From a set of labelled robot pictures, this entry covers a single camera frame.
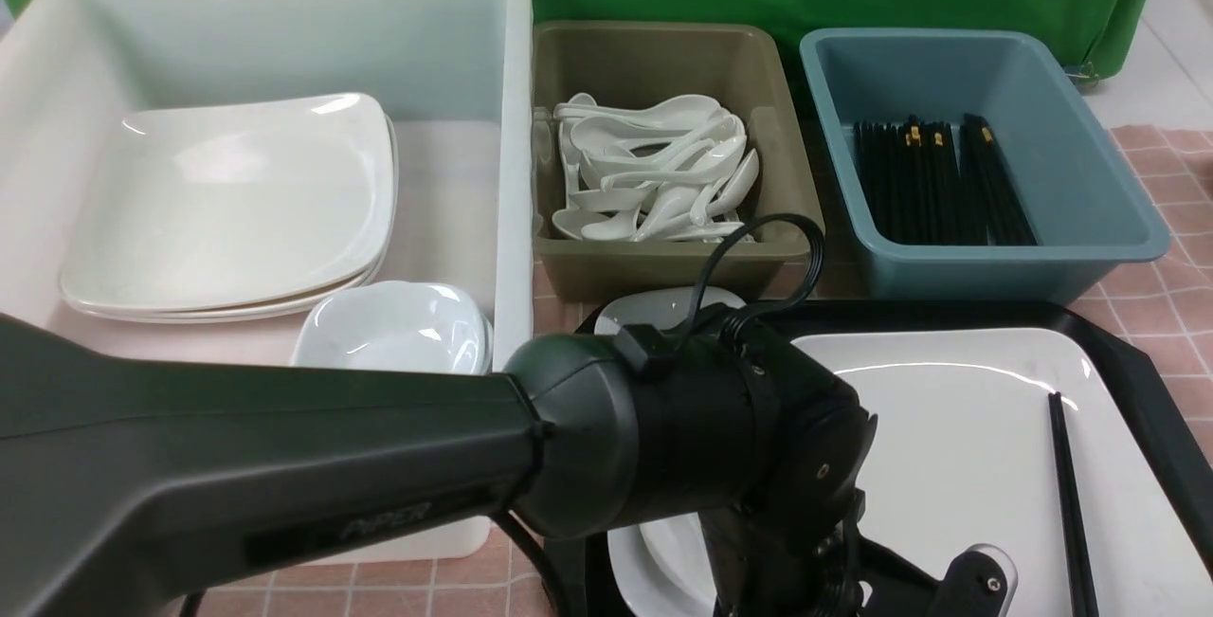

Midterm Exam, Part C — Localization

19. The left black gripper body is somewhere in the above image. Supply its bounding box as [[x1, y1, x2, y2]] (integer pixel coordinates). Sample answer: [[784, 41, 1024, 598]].
[[701, 318, 949, 617]]

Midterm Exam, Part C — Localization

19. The small white dish front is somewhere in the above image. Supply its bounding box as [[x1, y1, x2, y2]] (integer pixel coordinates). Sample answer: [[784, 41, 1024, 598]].
[[607, 514, 716, 616]]

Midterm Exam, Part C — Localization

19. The small white dish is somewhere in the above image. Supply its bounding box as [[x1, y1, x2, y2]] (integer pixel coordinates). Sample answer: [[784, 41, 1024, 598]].
[[607, 514, 716, 616], [592, 287, 693, 336]]

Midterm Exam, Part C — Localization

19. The large white square rice plate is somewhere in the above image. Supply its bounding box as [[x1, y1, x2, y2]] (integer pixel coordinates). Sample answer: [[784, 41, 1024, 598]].
[[795, 329, 1212, 616]]

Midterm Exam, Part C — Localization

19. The black chopstick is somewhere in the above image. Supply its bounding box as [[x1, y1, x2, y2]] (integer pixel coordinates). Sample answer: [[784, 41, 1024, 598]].
[[1047, 392, 1099, 616]]

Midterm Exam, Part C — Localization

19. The left dark grey robot arm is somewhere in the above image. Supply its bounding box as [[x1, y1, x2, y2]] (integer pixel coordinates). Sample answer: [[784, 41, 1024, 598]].
[[2, 318, 941, 616]]

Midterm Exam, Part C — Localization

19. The lower white plate in tub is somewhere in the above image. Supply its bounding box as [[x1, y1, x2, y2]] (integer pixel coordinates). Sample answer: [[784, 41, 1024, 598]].
[[59, 120, 399, 322]]

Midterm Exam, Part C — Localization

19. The white plate in tub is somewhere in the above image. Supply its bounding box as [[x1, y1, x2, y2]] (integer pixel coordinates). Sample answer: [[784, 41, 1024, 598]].
[[58, 93, 398, 316], [59, 120, 399, 322]]

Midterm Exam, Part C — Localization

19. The top white plate in tub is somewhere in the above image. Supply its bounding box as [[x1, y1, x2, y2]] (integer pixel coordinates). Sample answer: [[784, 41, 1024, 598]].
[[58, 93, 398, 316]]

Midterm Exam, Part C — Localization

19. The bundle of black chopsticks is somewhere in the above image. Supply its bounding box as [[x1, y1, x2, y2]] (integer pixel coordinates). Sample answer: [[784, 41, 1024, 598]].
[[852, 115, 1040, 246]]

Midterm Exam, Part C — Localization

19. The lower small dish in tub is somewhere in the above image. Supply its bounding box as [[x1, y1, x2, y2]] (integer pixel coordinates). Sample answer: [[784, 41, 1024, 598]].
[[480, 315, 495, 372]]

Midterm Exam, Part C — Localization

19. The small dish in tub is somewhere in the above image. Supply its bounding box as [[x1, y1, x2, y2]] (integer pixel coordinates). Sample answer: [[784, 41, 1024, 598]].
[[290, 281, 485, 375], [480, 315, 495, 372]]

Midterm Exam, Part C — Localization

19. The black plastic serving tray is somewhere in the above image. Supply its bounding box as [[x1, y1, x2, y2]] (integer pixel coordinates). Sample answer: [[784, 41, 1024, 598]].
[[542, 299, 1213, 617]]

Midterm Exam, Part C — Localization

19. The pile of white spoons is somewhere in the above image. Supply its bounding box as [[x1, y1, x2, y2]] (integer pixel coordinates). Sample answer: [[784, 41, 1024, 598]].
[[549, 93, 761, 242]]

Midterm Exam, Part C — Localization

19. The blue plastic chopstick bin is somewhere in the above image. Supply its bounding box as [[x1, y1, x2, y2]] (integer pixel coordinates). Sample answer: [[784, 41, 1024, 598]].
[[801, 28, 1169, 303]]

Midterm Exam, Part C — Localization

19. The top small dish in tub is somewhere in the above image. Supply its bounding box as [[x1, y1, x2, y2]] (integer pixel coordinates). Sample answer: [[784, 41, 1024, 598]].
[[290, 281, 485, 375]]

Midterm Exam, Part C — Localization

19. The olive plastic spoon bin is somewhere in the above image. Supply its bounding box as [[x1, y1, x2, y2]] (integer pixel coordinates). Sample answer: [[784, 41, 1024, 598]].
[[533, 21, 824, 303]]

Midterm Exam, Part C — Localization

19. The large white plastic tub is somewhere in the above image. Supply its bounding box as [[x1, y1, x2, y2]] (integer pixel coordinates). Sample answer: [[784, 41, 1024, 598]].
[[0, 0, 534, 565]]

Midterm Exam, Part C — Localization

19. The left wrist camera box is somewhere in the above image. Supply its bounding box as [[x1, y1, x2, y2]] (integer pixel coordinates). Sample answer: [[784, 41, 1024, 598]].
[[927, 544, 1019, 616]]

